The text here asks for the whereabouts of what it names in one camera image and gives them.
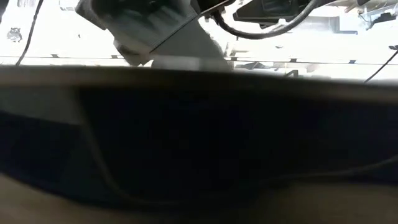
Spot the black square wavy mini plate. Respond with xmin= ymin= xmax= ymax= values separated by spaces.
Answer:
xmin=77 ymin=67 xmax=398 ymax=212

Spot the thin black hanging cable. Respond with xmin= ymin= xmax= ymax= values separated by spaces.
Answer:
xmin=363 ymin=49 xmax=398 ymax=84
xmin=14 ymin=0 xmax=45 ymax=67

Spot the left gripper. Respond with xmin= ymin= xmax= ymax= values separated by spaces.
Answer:
xmin=76 ymin=0 xmax=237 ymax=70

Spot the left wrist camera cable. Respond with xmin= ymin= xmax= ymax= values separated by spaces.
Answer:
xmin=213 ymin=0 xmax=321 ymax=40

